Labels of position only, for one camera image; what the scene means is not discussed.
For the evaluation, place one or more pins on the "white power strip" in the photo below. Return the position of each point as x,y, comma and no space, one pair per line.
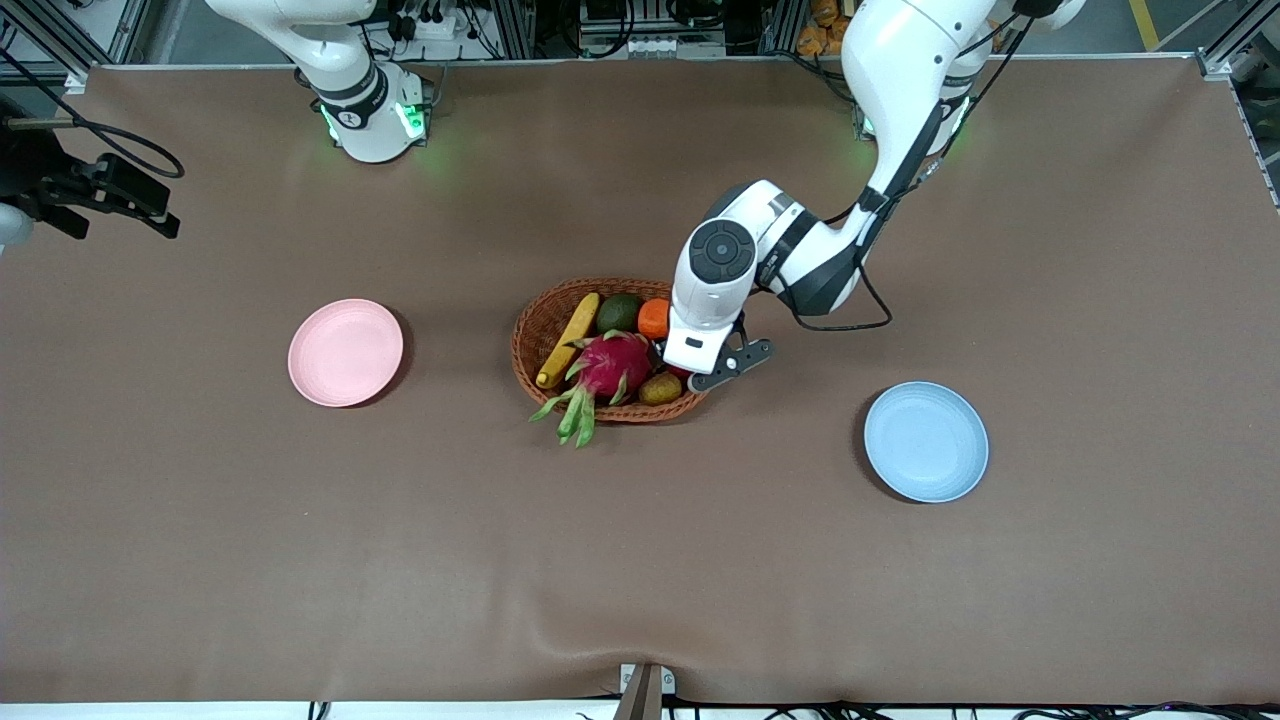
430,27

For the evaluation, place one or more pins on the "grey metal bracket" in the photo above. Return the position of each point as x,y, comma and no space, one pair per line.
668,680

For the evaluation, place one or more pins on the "green avocado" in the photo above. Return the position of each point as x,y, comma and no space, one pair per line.
619,313

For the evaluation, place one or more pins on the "blue plate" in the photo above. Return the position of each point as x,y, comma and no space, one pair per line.
926,442

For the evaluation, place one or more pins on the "pile of orange lumpy items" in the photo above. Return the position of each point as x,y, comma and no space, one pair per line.
820,30

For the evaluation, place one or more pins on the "orange fruit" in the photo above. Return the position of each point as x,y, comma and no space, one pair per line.
653,320

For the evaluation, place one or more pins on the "yellow banana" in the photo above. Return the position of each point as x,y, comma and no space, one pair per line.
570,340

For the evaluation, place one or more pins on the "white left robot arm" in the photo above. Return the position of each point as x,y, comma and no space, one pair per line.
890,70

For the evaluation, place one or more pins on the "brown wicker basket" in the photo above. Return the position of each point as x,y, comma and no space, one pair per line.
535,335

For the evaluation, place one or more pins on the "brown table mat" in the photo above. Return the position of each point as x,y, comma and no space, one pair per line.
640,560

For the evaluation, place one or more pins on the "pink dragon fruit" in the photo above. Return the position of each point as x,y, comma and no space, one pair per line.
612,367

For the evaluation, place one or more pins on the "red apple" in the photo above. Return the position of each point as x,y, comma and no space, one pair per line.
678,373

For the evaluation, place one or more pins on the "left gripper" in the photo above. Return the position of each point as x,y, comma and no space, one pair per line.
657,354

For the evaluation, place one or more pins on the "pink plate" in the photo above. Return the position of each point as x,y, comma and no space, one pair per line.
345,353

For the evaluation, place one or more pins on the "olive brown kiwi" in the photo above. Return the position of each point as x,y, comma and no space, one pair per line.
660,389

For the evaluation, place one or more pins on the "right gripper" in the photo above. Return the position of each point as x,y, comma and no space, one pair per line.
38,172

